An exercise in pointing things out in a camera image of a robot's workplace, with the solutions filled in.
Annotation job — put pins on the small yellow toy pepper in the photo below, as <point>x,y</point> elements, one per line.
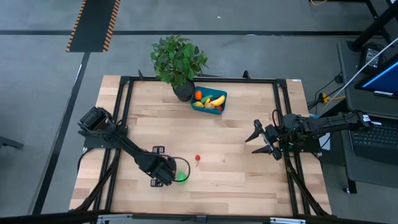
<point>207,101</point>

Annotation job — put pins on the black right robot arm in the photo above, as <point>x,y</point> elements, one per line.
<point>335,123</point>

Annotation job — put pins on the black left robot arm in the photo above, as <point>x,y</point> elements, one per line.
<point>130,149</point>

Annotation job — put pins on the small red toy cherry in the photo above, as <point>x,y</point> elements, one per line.
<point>197,158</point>

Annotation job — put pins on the grey floor stand foot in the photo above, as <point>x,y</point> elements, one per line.
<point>9,143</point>

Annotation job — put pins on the teal plastic tupperware container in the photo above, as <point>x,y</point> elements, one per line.
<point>214,92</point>

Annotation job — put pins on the green round toy cabbage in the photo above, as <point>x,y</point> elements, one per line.
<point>183,178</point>

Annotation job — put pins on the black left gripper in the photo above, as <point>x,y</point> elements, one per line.
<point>163,169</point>

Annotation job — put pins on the black mat orange striped edges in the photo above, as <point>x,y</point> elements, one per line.
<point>93,25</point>

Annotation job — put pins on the grey side desk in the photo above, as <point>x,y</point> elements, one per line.
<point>367,174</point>

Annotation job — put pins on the green potted plant black pot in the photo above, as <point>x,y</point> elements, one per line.
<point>177,59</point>

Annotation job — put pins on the monitor with blue screen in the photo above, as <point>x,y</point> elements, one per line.
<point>385,79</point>

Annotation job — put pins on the black stand leg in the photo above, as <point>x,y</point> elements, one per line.
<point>373,27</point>

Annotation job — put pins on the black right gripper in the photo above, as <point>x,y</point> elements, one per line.
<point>273,137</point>

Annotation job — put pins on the yellow power plug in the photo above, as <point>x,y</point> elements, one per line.
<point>325,98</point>

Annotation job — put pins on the yellow toy lemon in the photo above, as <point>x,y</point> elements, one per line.
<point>198,104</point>

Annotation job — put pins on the black horizontal beam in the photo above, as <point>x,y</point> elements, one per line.
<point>46,218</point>

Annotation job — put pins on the brown toy potato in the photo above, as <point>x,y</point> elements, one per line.
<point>210,106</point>

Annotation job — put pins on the black aluminium table frame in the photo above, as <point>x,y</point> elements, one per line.
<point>230,80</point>

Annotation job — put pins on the silver metal bracket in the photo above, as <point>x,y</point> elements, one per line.
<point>115,219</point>
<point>287,221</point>

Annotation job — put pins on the red toy tomato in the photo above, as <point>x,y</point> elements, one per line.
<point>220,108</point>

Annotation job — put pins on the yellow toy banana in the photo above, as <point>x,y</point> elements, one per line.
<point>218,100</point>

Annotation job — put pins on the black laptop keyboard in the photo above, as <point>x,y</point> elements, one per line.
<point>379,140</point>

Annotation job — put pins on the orange toy pumpkin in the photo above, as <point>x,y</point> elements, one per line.
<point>198,95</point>

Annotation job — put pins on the black power adapter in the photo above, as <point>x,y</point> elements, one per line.
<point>370,57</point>

